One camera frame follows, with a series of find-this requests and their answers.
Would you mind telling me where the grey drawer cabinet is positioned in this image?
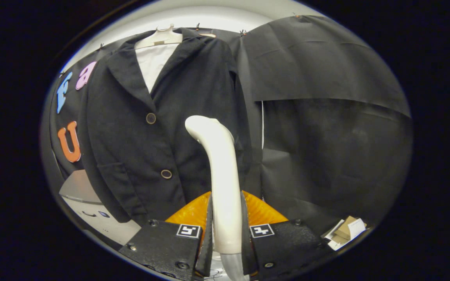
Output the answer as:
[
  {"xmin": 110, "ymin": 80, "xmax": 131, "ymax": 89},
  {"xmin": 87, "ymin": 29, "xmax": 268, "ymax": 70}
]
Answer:
[{"xmin": 59, "ymin": 169, "xmax": 141, "ymax": 245}]

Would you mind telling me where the beige clothes hanger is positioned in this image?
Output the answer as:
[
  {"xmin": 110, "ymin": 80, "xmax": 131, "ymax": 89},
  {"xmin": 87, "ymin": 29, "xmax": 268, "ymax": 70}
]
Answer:
[{"xmin": 135, "ymin": 24, "xmax": 217, "ymax": 50}]

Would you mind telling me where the black blazer jacket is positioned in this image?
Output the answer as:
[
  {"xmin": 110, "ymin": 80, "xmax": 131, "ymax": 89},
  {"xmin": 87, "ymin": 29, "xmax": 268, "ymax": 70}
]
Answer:
[{"xmin": 77, "ymin": 27, "xmax": 263, "ymax": 224}]

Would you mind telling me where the white shirt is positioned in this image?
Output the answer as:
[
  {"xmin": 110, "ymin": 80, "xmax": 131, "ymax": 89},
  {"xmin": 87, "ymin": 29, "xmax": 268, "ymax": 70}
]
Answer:
[{"xmin": 135, "ymin": 42, "xmax": 180, "ymax": 93}]

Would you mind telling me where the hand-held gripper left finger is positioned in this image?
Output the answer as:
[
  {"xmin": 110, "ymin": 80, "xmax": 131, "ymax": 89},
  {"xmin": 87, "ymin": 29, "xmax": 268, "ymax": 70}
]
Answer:
[{"xmin": 119, "ymin": 190, "xmax": 213, "ymax": 281}]

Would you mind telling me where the small cardboard box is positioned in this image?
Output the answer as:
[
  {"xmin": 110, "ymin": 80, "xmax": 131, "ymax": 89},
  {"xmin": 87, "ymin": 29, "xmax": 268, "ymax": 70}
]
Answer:
[{"xmin": 334, "ymin": 216, "xmax": 356, "ymax": 239}]

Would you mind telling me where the black backdrop cloth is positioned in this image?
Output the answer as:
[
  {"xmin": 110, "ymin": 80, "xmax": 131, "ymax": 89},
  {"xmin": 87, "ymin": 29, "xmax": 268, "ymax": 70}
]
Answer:
[{"xmin": 41, "ymin": 15, "xmax": 413, "ymax": 250}]

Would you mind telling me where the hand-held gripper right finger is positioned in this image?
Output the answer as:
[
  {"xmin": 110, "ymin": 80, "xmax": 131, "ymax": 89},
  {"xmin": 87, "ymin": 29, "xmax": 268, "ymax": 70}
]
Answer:
[{"xmin": 241, "ymin": 190, "xmax": 327, "ymax": 279}]

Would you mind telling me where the white garment steamer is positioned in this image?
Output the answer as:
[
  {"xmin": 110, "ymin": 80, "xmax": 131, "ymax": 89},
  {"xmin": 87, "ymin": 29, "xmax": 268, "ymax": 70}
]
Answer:
[{"xmin": 185, "ymin": 115, "xmax": 249, "ymax": 281}]

